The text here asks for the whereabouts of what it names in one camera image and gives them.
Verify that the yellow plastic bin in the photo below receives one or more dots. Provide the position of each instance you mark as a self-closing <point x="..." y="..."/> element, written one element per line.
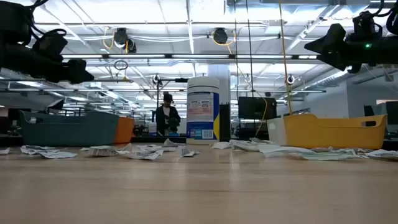
<point x="326" y="135"/>

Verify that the white plastic bin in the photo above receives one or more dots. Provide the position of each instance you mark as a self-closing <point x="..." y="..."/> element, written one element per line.
<point x="276" y="133"/>

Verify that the person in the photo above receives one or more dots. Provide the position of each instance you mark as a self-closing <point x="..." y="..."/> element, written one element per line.
<point x="168" y="118"/>

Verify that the orange plastic bin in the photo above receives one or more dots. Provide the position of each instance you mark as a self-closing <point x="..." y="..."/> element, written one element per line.
<point x="125" y="130"/>

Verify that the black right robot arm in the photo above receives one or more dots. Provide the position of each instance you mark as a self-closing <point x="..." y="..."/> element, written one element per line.
<point x="382" y="51"/>

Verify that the black tower box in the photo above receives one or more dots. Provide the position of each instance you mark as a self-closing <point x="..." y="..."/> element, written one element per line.
<point x="224" y="124"/>

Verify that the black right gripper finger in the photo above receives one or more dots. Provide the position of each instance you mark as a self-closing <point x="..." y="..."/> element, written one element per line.
<point x="334" y="35"/>
<point x="337" y="56"/>

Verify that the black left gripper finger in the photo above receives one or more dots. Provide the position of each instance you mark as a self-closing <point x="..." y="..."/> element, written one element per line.
<point x="79" y="71"/>

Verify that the black computer monitor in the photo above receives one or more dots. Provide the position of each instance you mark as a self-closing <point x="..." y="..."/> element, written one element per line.
<point x="392" y="112"/>
<point x="256" y="108"/>

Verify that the black tilted monitor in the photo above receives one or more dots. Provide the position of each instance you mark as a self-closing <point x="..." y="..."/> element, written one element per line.
<point x="56" y="105"/>

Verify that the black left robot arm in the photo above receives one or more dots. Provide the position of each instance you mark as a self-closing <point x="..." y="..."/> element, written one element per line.
<point x="15" y="56"/>

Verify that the grey narrow strip packet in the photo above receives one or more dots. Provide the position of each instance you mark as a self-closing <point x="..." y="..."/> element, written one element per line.
<point x="186" y="152"/>

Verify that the teal plastic bin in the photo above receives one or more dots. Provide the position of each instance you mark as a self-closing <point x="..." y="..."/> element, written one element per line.
<point x="68" y="130"/>

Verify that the white wipes canister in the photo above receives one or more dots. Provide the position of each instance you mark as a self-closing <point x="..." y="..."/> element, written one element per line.
<point x="200" y="109"/>

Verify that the white gauze strip packet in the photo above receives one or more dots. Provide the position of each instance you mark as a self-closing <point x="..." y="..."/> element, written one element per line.
<point x="259" y="141"/>
<point x="244" y="145"/>
<point x="221" y="145"/>

